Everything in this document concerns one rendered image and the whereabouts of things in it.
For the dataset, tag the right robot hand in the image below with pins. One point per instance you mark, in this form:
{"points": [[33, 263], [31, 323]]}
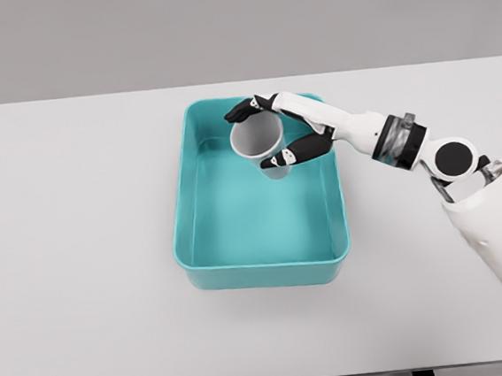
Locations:
{"points": [[304, 108]]}

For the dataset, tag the white paper cup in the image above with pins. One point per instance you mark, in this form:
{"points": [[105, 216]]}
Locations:
{"points": [[257, 136]]}

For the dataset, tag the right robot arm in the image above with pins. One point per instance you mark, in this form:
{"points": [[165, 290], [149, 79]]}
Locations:
{"points": [[462, 163]]}

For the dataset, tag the teal rectangular basket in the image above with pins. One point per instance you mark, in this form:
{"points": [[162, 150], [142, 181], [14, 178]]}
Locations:
{"points": [[259, 223]]}

